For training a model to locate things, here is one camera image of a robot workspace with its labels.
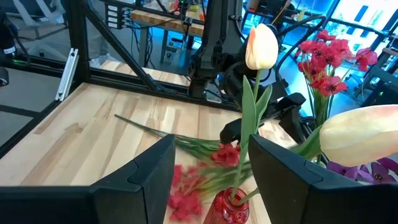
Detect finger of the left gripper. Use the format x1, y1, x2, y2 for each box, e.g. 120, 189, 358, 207
273, 92, 307, 144
220, 119, 249, 144

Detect red artificial flower bunch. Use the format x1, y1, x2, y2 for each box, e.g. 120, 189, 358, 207
114, 113, 242, 168
295, 29, 379, 138
167, 161, 252, 222

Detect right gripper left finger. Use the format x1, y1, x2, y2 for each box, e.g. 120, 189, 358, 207
91, 133, 177, 224

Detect red ribbed glass vase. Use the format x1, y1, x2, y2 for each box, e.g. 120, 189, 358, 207
202, 187, 251, 224

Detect black aluminium table frame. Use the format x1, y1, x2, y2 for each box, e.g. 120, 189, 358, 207
0, 0, 312, 156

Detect cream artificial tulip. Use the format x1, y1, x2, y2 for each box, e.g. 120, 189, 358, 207
229, 23, 280, 202
236, 105, 398, 206

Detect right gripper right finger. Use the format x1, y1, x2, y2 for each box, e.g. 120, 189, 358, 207
248, 133, 369, 224

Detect purple artificial flower bunch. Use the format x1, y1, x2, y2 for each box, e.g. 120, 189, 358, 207
326, 157, 398, 184

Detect silver metal bracket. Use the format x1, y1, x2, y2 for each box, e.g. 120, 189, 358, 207
55, 48, 79, 102

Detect wooden background workbench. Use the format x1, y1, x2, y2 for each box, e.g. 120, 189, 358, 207
130, 9, 206, 37

